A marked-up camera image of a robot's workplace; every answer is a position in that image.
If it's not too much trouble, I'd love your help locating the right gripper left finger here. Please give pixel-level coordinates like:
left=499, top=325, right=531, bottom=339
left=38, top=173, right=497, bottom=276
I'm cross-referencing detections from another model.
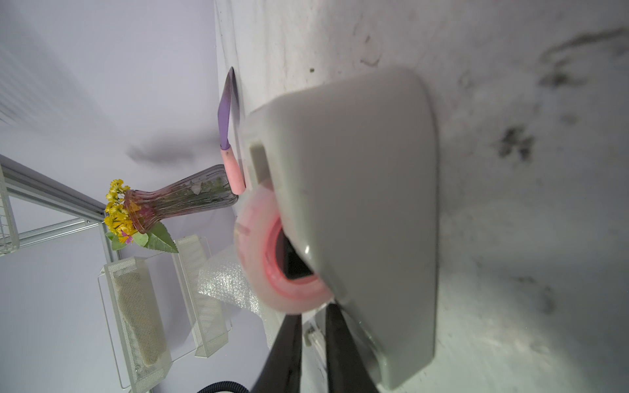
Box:
left=252, top=314, right=302, bottom=393

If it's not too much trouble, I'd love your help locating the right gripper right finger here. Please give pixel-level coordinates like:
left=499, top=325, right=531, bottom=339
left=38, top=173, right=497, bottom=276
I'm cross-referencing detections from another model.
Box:
left=325, top=303, right=378, bottom=393

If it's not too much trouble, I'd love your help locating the white mesh upper shelf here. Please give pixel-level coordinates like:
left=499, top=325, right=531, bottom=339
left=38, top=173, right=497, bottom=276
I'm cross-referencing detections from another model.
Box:
left=101, top=257, right=172, bottom=392

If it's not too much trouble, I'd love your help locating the pink tape roll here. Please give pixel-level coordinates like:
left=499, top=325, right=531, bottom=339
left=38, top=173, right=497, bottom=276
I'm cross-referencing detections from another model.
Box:
left=234, top=179, right=333, bottom=314

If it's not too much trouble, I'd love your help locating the dark glass vase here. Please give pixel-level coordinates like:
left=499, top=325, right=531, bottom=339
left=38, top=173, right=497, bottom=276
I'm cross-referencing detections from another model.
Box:
left=124, top=164, right=238, bottom=234

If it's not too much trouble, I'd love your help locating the grey tape dispenser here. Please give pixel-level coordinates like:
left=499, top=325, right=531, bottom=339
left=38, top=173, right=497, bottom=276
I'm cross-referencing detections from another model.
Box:
left=239, top=67, right=438, bottom=390

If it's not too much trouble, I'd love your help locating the yellow flower bouquet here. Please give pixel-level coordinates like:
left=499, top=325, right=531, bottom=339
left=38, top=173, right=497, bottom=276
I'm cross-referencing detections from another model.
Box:
left=103, top=179, right=179, bottom=254

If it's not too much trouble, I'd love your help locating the pink purple scoop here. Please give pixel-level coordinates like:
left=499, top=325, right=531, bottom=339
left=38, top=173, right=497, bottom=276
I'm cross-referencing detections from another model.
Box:
left=217, top=67, right=246, bottom=196

